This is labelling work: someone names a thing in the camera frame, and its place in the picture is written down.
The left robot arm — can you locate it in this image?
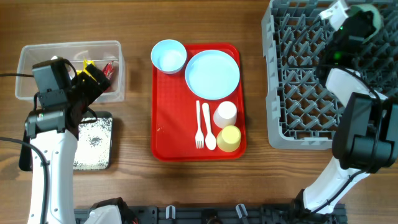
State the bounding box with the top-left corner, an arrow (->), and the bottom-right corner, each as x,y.
24,57 -> 110,223

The grey dishwasher rack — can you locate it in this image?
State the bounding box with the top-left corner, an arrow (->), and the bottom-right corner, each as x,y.
261,0 -> 397,150

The yellow upturned cup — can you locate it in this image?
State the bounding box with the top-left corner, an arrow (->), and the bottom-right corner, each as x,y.
216,125 -> 241,152

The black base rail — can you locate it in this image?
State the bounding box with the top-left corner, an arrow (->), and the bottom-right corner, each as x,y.
70,203 -> 346,224

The green bowl with rice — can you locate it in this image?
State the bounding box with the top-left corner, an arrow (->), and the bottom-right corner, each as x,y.
348,4 -> 383,43

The light blue bowl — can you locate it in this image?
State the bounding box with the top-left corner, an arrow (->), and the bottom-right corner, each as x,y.
150,39 -> 187,75

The white plastic fork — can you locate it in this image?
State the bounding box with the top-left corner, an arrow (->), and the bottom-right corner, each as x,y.
195,100 -> 204,149

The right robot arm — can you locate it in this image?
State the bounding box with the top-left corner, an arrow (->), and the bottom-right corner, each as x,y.
299,4 -> 397,216

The red snack wrapper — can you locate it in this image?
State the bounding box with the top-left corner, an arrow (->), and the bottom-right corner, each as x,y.
102,61 -> 115,92

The white upturned cup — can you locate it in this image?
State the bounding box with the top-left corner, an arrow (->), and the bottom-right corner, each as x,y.
213,101 -> 238,129

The white plastic spoon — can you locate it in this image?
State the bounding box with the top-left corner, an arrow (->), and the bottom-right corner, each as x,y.
202,103 -> 216,150

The yellow foil wrapper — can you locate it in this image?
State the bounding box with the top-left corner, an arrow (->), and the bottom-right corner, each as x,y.
76,59 -> 97,75

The light blue plate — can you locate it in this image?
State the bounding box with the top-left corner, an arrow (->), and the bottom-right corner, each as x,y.
185,50 -> 240,100

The clear plastic bin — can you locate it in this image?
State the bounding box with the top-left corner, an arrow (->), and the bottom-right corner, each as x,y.
17,40 -> 126,103

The red serving tray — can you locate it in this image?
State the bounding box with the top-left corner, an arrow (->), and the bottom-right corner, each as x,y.
150,42 -> 248,162

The left black cable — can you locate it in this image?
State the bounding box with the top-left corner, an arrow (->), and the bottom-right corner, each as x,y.
0,73 -> 50,224

